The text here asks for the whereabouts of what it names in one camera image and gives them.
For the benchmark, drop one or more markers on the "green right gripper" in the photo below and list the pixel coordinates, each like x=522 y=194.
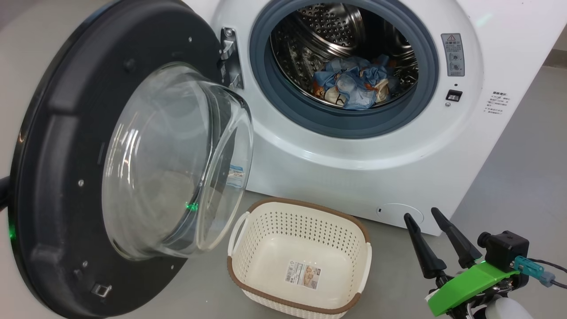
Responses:
x=469 y=288

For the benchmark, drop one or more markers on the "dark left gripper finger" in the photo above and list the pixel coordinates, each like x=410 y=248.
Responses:
x=4 y=192

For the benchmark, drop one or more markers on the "black round glass washer door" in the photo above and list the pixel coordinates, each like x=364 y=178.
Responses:
x=66 y=155

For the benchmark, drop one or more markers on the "light blue bear print garment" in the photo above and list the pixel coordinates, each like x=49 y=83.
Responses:
x=336 y=66

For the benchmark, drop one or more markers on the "white front-load washing machine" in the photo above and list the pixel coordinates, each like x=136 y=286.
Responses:
x=354 y=168

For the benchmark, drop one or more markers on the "black door latch slot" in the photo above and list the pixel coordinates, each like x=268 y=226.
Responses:
x=454 y=95

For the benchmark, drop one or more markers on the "grey rubber door gasket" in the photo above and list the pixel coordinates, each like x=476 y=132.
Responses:
x=345 y=124

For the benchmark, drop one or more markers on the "steel washing machine drum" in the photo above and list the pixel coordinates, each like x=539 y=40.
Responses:
x=323 y=31

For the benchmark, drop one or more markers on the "metal door hinge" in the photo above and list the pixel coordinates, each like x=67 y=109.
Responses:
x=230 y=57

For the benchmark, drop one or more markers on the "round white filter cover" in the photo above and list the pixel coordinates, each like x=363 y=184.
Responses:
x=398 y=212

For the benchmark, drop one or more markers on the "cream basket with brown rim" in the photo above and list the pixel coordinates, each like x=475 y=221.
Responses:
x=305 y=235

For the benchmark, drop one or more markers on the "paper basket label sticker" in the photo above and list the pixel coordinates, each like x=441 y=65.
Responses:
x=303 y=274

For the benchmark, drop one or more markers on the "grey warning sticker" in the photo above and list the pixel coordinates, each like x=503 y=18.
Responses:
x=452 y=55

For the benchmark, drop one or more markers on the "blue energy label sticker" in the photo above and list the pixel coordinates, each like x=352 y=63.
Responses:
x=236 y=176

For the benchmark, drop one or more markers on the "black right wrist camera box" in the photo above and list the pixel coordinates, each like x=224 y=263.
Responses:
x=505 y=250

